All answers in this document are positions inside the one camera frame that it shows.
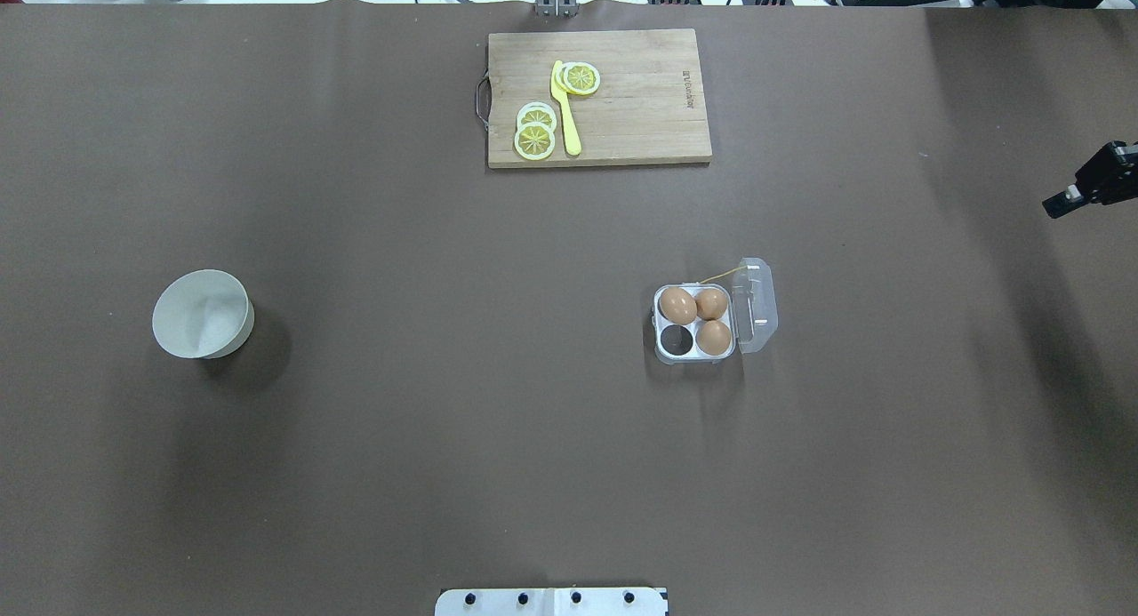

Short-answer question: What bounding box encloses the yellow plastic knife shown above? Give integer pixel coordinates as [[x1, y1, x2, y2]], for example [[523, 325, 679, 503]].
[[549, 60, 582, 156]]

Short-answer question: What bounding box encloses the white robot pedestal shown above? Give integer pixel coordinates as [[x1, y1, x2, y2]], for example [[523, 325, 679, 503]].
[[434, 588, 670, 615]]

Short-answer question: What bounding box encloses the brown egg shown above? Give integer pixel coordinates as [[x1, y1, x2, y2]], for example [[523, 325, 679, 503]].
[[695, 319, 734, 356], [657, 285, 698, 325], [694, 286, 729, 321]]

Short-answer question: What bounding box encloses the white bowl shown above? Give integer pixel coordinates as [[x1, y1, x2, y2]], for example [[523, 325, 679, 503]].
[[151, 270, 255, 360]]

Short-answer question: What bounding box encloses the wooden cutting board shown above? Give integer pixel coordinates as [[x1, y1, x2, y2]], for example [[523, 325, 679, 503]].
[[487, 28, 714, 170]]

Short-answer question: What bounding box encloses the lemon slice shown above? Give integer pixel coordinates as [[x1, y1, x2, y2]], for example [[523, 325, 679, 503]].
[[556, 61, 601, 96], [516, 122, 556, 161], [516, 101, 556, 131]]

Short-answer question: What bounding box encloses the clear plastic egg box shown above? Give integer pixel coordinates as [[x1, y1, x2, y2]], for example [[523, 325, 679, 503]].
[[649, 257, 780, 366]]

